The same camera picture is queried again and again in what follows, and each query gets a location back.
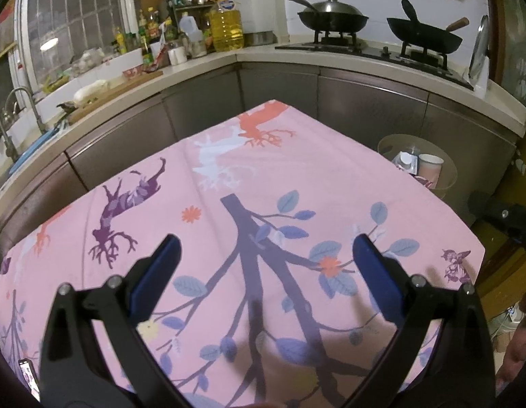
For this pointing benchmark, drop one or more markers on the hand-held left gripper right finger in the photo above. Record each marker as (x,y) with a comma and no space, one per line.
(378,280)

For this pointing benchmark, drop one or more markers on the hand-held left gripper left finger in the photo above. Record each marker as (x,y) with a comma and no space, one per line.
(156,280)

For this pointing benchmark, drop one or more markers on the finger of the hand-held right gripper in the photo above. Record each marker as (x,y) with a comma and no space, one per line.
(507,216)

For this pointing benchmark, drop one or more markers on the beige trash bin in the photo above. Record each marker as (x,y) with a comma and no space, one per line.
(449,178)

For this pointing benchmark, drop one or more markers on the pink paper cup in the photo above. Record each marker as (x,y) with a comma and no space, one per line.
(431,168)

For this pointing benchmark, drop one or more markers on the blue milk carton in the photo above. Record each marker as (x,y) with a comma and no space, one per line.
(405,162)

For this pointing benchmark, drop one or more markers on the pink floral tablecloth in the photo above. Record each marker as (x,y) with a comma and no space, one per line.
(331,170)

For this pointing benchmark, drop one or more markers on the black smartphone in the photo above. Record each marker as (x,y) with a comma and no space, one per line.
(29,380)

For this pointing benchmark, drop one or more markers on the glass pan lid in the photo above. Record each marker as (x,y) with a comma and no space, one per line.
(477,51)

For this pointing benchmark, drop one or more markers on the flat wooden cutting board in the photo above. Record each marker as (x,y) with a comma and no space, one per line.
(118,91)

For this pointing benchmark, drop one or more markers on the kitchen counter with cabinets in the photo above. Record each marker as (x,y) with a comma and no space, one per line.
(288,89)

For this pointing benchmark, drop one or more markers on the black gas stove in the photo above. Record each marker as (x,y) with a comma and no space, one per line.
(373,53)

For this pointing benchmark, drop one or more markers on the dark sauce bottle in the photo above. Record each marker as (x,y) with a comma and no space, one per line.
(147,55)

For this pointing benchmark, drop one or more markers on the white plastic jug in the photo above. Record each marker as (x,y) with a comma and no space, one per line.
(190,34)

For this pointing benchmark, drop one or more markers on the large yellow oil bottle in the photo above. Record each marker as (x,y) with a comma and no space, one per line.
(227,29)

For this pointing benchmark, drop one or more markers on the small steel pot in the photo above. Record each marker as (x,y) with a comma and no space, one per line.
(261,38)

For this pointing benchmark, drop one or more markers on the wok with steel lid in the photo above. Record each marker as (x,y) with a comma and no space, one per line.
(333,17)

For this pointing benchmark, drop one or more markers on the barred window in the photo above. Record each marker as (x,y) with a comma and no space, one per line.
(76,17)

